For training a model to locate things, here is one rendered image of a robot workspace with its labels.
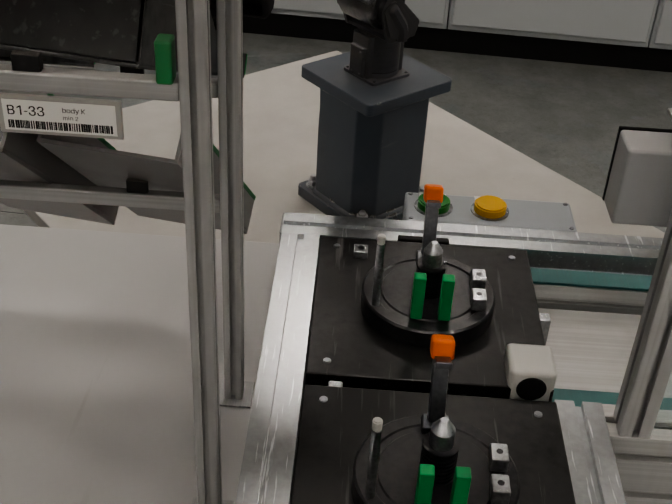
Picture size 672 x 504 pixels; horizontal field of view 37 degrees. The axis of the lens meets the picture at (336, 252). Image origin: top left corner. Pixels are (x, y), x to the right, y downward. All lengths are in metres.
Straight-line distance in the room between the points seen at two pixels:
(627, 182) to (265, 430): 0.38
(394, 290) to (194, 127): 0.39
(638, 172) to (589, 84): 3.21
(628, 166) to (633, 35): 3.33
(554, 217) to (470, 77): 2.72
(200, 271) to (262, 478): 0.21
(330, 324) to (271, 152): 0.57
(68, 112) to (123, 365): 0.48
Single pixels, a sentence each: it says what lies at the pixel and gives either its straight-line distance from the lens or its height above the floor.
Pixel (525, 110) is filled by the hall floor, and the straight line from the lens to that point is 3.75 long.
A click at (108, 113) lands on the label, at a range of 0.72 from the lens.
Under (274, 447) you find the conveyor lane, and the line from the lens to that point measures 0.91.
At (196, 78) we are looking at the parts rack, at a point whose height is 1.32.
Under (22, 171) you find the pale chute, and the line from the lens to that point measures 0.96.
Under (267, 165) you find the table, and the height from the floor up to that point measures 0.86.
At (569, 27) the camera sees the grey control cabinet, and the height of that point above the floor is 0.16.
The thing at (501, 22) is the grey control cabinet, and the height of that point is 0.16.
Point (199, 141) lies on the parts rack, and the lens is 0.71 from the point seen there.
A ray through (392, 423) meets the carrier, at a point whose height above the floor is 0.99.
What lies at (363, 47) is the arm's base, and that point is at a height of 1.11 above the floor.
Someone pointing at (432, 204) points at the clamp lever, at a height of 1.07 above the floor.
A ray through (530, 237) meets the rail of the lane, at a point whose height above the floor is 0.96.
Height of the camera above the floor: 1.61
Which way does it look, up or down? 35 degrees down
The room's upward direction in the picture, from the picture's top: 3 degrees clockwise
